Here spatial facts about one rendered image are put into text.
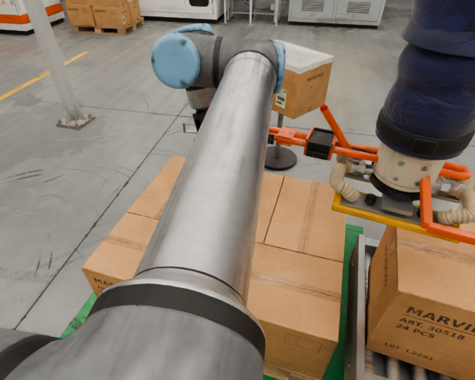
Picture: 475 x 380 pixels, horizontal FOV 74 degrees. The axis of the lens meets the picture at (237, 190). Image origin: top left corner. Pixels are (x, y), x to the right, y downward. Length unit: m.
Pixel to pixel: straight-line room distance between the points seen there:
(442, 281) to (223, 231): 1.02
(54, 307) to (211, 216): 2.14
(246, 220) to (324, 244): 1.45
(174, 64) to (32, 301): 2.05
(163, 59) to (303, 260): 1.23
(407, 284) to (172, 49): 0.93
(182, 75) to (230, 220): 0.39
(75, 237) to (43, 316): 0.63
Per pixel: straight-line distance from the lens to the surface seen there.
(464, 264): 1.29
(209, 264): 0.21
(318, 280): 1.56
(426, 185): 0.94
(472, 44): 0.80
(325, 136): 1.03
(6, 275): 2.68
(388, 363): 1.46
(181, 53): 0.59
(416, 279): 1.17
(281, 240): 1.67
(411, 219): 1.00
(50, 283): 2.48
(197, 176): 0.28
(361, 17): 8.33
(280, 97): 2.60
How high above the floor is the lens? 1.80
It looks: 40 degrees down
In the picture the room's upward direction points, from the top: straight up
